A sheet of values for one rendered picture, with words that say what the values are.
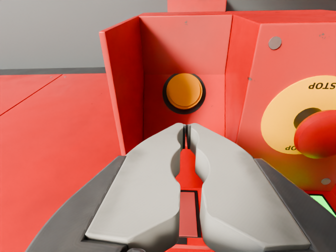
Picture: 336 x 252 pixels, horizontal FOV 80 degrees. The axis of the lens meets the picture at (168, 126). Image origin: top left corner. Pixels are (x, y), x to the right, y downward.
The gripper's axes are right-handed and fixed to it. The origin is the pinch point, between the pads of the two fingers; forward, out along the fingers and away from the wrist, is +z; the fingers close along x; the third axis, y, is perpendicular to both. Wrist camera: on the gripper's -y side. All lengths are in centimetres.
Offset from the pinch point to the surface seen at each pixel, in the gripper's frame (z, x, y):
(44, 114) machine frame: 38, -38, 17
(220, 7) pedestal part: 69, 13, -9
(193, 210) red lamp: 1.9, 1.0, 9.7
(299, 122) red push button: 3.3, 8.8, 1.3
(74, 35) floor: 82, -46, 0
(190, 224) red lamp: 0.5, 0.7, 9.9
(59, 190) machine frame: 12.3, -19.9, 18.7
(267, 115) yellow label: 4.0, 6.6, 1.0
